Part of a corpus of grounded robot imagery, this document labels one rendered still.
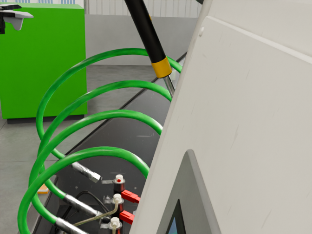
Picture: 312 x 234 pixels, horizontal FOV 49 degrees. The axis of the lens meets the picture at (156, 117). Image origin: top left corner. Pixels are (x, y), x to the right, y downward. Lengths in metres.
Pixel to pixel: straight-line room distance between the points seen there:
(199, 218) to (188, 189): 0.03
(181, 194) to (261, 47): 0.11
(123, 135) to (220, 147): 0.93
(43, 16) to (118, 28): 3.38
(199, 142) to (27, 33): 3.79
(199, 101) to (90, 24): 6.92
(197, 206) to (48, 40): 3.82
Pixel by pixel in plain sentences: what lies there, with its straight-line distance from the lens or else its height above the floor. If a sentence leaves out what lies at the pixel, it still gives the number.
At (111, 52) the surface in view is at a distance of 0.71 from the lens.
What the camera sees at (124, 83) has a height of 1.38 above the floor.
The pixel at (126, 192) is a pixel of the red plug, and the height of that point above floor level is 1.10.
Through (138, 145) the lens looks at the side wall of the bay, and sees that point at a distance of 1.12.
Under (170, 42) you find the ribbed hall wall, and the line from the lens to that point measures 7.31.
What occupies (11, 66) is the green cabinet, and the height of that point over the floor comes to 0.69.
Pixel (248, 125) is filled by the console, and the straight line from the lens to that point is 0.16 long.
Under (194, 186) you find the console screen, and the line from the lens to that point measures 0.20.
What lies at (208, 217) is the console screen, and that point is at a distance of 0.17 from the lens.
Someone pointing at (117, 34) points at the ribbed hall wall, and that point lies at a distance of 7.17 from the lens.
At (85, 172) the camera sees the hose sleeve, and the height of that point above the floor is 1.14.
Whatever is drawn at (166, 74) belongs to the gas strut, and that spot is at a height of 1.45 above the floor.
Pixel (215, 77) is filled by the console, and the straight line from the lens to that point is 0.23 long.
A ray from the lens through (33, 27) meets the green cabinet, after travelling 3.96.
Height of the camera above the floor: 1.55
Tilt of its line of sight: 21 degrees down
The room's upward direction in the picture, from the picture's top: 3 degrees clockwise
